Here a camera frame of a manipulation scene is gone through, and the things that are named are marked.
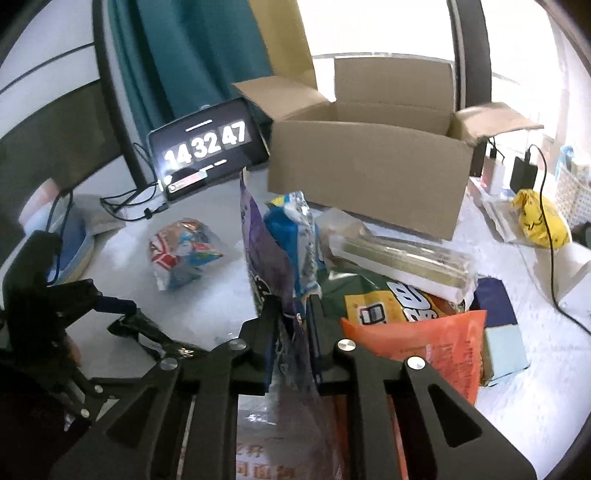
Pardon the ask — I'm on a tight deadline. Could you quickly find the brown cardboard box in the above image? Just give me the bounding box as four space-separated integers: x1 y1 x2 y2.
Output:
238 57 535 240

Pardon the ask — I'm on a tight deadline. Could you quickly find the red white snack bag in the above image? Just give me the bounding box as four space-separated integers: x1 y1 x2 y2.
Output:
148 218 229 291

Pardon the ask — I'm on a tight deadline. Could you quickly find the white woven basket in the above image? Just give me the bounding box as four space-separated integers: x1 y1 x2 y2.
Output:
555 163 591 229

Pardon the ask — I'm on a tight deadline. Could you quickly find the yellow plastic bag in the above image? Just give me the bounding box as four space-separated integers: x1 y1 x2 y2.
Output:
513 189 571 249

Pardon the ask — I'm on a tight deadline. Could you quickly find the black charger cable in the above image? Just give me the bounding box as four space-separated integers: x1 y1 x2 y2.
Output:
526 143 591 338

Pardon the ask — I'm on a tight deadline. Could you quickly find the purple snack bag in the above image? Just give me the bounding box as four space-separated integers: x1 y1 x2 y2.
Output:
239 170 346 479

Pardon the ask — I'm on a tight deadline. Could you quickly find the blue white snack bag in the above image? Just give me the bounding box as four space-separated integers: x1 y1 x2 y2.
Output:
263 191 322 311

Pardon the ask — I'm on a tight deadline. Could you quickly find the teal curtain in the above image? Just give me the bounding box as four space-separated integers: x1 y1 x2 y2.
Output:
107 1 273 142

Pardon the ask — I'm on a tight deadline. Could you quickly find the clear pack of biscuits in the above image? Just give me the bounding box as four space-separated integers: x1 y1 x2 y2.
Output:
315 208 477 307

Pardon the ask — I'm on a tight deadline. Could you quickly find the black tablet showing clock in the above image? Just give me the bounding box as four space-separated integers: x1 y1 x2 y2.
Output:
147 98 269 203

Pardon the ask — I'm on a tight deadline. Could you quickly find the green yellow snack bag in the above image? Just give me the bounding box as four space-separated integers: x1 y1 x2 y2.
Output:
318 268 460 326

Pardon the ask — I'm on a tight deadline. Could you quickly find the yellow curtain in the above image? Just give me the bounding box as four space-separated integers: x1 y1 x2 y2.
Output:
249 0 318 89

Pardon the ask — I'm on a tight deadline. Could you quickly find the dark blue box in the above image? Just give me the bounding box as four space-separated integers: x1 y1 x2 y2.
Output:
470 277 531 387

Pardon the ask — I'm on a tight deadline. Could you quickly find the orange snack bag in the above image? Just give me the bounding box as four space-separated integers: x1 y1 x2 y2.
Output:
341 310 487 404

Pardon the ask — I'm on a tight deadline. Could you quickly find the black tablet cable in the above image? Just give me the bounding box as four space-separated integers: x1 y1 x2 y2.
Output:
98 141 170 223

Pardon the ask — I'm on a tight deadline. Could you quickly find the black power adapter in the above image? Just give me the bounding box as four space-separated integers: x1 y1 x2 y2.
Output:
510 152 538 194

